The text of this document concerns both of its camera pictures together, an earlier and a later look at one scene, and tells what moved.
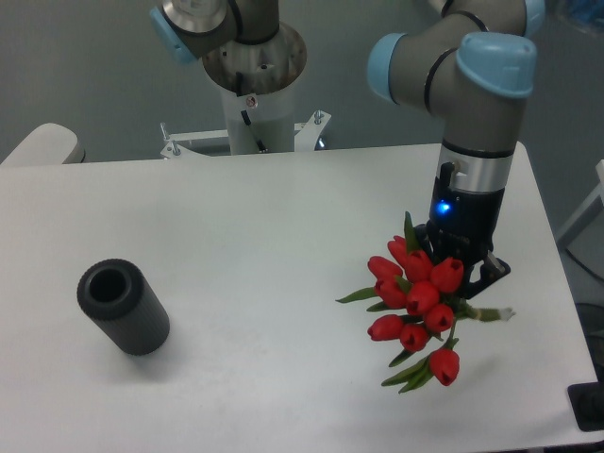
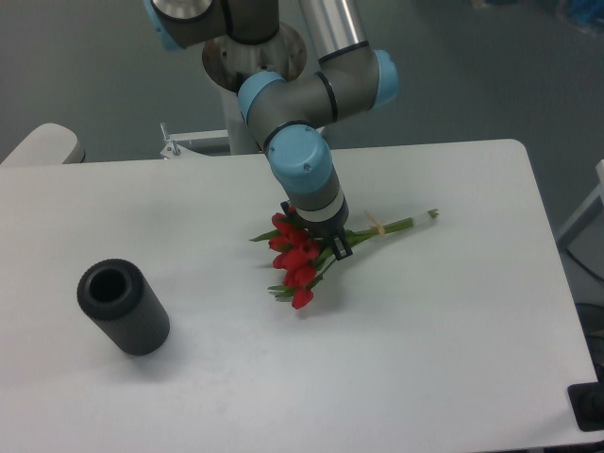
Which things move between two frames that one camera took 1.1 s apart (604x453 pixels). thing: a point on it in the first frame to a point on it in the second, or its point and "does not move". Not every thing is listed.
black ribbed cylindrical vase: (115, 293) does not move
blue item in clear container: (587, 11) does not move
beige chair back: (49, 143) does not move
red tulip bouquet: (418, 294) to (300, 260)
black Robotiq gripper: (461, 223) to (327, 228)
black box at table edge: (587, 401) does not move
